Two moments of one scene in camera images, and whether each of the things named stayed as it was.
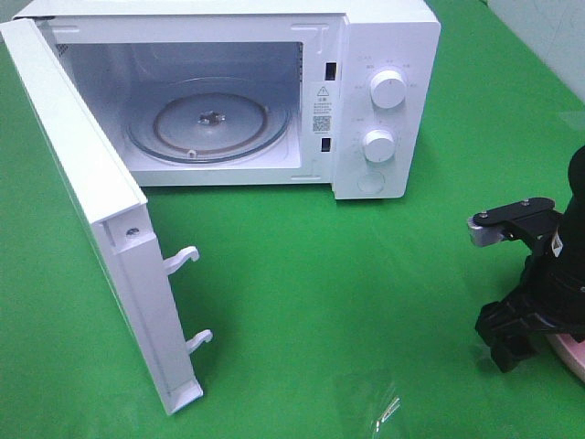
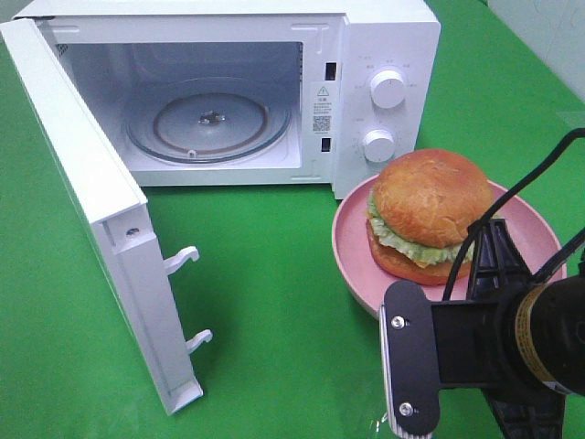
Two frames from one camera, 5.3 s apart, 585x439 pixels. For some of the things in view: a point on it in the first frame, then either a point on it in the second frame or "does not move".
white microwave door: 111,208 does not move
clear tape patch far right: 572,119 does not move
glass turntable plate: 209,120 does not move
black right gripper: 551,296 → 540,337
